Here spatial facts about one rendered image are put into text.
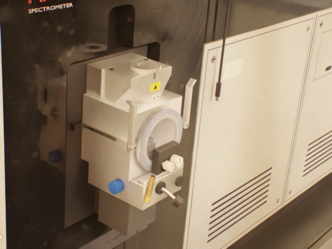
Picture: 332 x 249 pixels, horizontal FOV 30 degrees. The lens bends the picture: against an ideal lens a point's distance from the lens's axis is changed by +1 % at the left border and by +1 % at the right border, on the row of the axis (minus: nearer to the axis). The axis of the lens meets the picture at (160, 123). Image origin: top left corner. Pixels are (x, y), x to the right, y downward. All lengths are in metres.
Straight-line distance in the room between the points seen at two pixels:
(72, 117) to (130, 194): 0.13
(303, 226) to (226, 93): 0.58
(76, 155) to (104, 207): 0.09
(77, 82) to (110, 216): 0.21
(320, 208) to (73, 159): 0.95
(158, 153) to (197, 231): 0.41
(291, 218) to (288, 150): 0.25
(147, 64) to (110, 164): 0.14
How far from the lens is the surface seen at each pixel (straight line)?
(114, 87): 0.78
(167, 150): 0.80
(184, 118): 0.85
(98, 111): 0.80
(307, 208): 1.66
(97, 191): 0.90
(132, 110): 0.75
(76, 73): 0.80
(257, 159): 1.29
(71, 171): 0.85
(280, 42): 1.22
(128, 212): 0.86
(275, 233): 1.53
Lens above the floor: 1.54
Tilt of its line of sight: 23 degrees down
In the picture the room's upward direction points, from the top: 5 degrees clockwise
